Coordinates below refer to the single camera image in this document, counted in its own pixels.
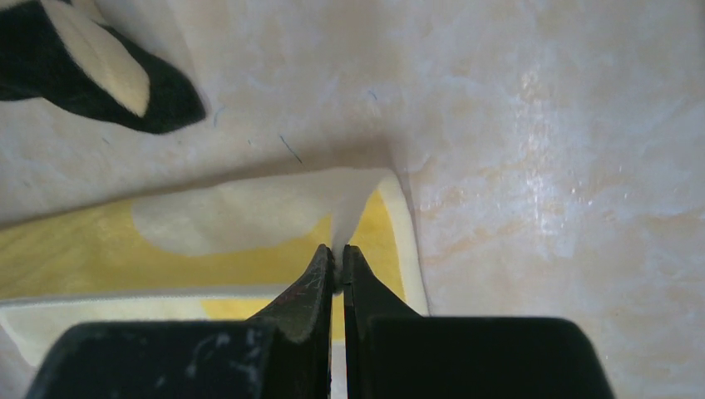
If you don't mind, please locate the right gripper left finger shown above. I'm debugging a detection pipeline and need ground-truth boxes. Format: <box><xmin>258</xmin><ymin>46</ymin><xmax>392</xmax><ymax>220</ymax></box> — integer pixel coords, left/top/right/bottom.
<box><xmin>27</xmin><ymin>245</ymin><xmax>334</xmax><ymax>398</ymax></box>

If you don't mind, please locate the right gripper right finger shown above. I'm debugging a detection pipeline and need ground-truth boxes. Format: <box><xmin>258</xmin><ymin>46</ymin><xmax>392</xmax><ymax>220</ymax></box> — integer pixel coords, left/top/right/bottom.
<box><xmin>343</xmin><ymin>245</ymin><xmax>613</xmax><ymax>398</ymax></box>

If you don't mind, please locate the black pillow with tan flowers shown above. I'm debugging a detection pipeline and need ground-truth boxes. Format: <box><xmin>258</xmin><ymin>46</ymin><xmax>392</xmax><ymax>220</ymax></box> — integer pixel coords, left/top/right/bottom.
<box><xmin>1</xmin><ymin>1</ymin><xmax>206</xmax><ymax>135</ymax></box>

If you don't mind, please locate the pale yellow cream towel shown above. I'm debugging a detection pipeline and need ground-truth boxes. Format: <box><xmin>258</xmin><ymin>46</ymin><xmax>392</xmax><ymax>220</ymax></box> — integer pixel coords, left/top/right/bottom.
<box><xmin>1</xmin><ymin>168</ymin><xmax>428</xmax><ymax>366</ymax></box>

